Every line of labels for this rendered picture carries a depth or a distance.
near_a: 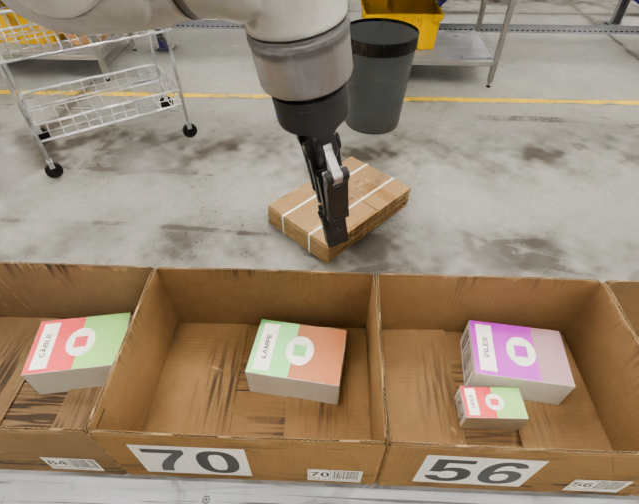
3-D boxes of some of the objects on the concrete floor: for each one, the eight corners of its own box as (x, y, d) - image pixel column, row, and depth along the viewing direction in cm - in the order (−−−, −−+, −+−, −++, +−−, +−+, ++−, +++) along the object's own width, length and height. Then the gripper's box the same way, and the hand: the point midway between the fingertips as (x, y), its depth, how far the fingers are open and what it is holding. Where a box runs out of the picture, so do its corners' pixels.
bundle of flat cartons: (327, 266, 218) (327, 248, 209) (267, 222, 241) (265, 204, 232) (408, 205, 252) (412, 187, 243) (350, 172, 276) (351, 155, 266)
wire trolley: (49, 181, 269) (-52, -3, 195) (36, 141, 302) (-55, -29, 228) (208, 133, 310) (174, -34, 236) (181, 103, 343) (143, -52, 269)
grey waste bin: (364, 145, 299) (372, 50, 253) (326, 115, 329) (327, 26, 283) (419, 126, 317) (436, 35, 271) (378, 99, 347) (387, 13, 301)
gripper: (370, 101, 37) (380, 265, 55) (323, 42, 45) (345, 202, 64) (288, 128, 36) (326, 285, 55) (255, 63, 45) (298, 218, 63)
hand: (333, 223), depth 56 cm, fingers closed
